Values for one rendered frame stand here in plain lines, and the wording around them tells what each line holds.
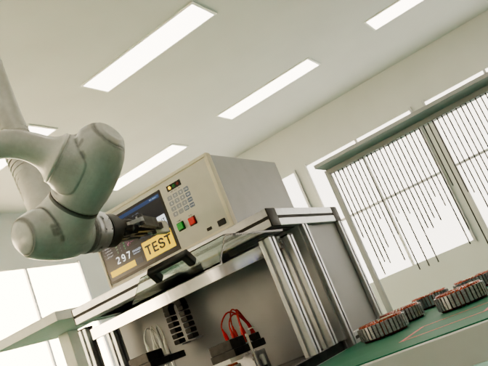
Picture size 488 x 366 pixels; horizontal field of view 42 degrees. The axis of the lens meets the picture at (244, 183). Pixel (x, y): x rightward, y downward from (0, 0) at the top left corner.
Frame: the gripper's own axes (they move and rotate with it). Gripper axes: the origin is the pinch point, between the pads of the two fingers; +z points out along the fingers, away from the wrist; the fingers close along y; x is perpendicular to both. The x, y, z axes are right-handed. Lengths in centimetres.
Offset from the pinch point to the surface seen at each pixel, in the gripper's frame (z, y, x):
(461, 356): -29, 63, -47
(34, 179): 81, -114, 71
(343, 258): 44, 24, -22
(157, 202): 9.8, -4.5, 8.8
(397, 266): 636, -145, -13
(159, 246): 9.8, -8.6, -1.9
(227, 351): 1.4, 5.4, -33.3
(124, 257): 9.7, -20.7, 0.0
